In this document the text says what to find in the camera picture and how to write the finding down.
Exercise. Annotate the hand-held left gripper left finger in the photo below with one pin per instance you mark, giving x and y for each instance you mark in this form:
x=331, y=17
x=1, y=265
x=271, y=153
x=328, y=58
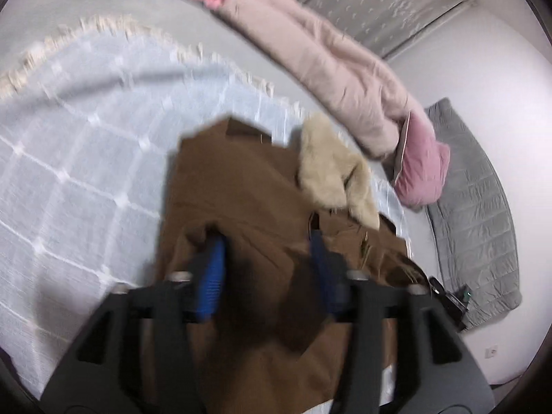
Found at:
x=211, y=276

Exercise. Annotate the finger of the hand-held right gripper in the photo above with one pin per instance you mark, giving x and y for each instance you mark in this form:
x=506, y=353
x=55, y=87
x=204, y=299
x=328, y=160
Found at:
x=436, y=287

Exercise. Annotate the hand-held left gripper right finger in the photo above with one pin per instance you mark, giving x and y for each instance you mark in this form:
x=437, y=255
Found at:
x=323, y=267

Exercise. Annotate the brown coat with fur collar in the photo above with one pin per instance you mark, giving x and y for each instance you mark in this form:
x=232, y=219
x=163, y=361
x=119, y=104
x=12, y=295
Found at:
x=241, y=207

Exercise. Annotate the grey quilted mat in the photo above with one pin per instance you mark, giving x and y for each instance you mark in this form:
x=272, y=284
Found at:
x=474, y=207

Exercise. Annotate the pink velvet pillow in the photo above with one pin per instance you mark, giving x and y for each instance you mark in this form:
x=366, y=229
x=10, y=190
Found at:
x=420, y=168

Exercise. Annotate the white checked fringed blanket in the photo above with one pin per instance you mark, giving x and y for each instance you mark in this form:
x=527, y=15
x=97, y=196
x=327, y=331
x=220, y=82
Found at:
x=77, y=159

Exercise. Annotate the pale pink comforter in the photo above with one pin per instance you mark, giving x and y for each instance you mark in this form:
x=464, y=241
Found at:
x=327, y=64

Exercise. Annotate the grey dotted curtain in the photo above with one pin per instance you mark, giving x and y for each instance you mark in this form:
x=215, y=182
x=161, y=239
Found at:
x=366, y=0

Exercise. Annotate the bed with light grey sheet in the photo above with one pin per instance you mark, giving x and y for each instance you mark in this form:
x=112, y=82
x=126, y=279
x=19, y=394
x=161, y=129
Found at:
x=129, y=0

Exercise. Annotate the white wall socket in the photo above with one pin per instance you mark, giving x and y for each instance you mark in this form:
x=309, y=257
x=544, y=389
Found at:
x=491, y=350

